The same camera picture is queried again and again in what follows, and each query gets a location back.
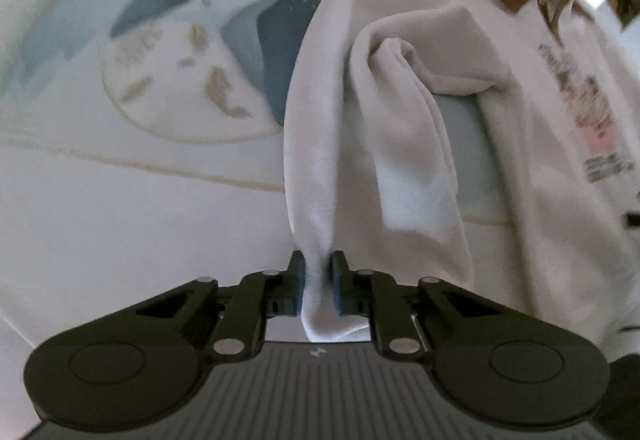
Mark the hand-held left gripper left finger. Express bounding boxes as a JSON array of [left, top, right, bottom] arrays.
[[134, 250, 306, 362]]

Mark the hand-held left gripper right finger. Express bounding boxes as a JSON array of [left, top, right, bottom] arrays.
[[330, 250, 501, 363]]

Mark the white sweatshirt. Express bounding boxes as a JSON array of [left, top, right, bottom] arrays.
[[282, 0, 640, 346]]

